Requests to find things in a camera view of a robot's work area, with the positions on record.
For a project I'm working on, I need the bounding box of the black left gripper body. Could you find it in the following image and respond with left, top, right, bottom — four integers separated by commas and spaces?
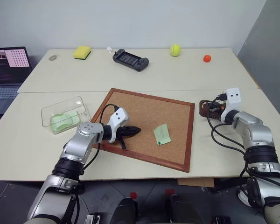
116, 126, 132, 141

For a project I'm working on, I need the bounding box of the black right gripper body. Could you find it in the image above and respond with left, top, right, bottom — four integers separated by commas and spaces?
212, 93, 227, 113

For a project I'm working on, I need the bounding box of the dark brown tray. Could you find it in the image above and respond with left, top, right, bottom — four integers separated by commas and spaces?
199, 99, 224, 122

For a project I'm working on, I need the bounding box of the green sticky note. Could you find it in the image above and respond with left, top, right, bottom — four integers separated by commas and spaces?
153, 123, 172, 146

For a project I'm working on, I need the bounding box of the clear plastic box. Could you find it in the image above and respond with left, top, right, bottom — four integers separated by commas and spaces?
40, 96, 91, 135

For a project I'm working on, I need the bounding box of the wood-framed cork board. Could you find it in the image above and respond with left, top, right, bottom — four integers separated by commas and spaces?
90, 87, 196, 173

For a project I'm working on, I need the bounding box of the green notes stack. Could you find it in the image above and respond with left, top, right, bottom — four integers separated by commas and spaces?
50, 111, 81, 134

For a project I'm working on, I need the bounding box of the yellow-green tennis ball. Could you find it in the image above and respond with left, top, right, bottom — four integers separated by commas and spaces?
169, 43, 182, 57

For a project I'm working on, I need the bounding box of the dark rounded shape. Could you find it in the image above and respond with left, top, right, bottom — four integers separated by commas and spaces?
113, 197, 139, 224
169, 194, 210, 224

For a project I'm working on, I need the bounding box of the black handheld game controller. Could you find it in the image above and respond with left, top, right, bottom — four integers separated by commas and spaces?
112, 49, 149, 72

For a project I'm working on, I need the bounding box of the brown cardboard sheet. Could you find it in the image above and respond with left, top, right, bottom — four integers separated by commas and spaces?
177, 177, 215, 188

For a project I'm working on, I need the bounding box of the yellow green sponge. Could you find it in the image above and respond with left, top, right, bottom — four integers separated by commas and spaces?
72, 45, 92, 60

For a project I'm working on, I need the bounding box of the grey laptop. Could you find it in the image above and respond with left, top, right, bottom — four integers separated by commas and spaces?
0, 46, 34, 115

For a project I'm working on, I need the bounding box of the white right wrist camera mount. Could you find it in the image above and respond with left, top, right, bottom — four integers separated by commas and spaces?
220, 87, 242, 123

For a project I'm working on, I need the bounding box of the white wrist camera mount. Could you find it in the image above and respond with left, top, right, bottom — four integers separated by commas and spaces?
106, 107, 129, 143
220, 87, 242, 123

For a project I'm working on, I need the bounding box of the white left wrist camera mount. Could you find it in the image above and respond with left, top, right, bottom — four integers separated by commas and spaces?
106, 107, 129, 143

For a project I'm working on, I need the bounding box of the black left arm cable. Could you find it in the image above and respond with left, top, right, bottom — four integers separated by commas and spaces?
80, 104, 119, 175

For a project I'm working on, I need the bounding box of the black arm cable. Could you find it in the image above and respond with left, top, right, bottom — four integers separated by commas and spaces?
80, 104, 119, 175
206, 93, 251, 201

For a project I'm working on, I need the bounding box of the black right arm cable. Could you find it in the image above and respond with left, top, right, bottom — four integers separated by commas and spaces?
206, 93, 251, 201

